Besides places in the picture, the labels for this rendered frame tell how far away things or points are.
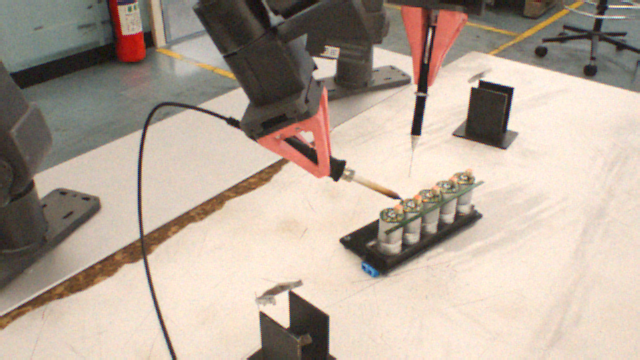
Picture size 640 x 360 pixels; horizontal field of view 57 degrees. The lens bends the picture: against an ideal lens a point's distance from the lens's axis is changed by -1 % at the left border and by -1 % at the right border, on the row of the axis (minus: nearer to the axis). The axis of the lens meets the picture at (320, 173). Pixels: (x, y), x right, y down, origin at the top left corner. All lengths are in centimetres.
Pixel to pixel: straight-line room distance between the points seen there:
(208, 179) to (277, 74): 29
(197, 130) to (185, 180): 14
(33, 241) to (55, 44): 263
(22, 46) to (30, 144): 258
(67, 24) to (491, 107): 268
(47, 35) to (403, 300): 283
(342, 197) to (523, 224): 22
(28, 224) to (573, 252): 58
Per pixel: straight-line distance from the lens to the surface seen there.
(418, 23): 58
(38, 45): 326
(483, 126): 89
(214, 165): 82
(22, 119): 64
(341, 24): 53
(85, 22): 335
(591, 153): 92
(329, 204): 73
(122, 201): 77
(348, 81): 101
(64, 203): 78
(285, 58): 53
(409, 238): 64
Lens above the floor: 116
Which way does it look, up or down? 32 degrees down
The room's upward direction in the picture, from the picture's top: straight up
